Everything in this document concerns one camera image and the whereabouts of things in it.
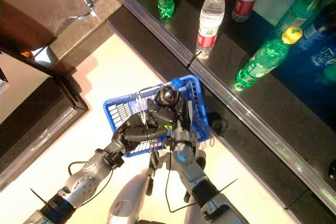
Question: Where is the brown curtain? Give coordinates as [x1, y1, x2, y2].
[0, 0, 96, 52]

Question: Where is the dark cabinet silver trim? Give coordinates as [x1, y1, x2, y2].
[0, 47, 89, 192]

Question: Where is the blue plastic shopping basket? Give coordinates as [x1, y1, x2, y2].
[102, 74, 212, 158]

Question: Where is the silver robot left leg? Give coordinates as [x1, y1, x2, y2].
[107, 155, 159, 224]

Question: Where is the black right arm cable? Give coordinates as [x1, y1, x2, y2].
[165, 150, 196, 214]

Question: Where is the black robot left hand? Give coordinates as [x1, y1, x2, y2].
[111, 112, 169, 153]

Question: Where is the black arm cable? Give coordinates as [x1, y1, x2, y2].
[67, 161, 115, 208]
[165, 150, 196, 214]

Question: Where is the white flat strap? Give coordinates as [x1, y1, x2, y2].
[187, 100, 194, 128]

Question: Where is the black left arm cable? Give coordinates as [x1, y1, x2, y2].
[67, 161, 115, 208]

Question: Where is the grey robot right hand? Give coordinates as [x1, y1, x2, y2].
[146, 94, 190, 131]

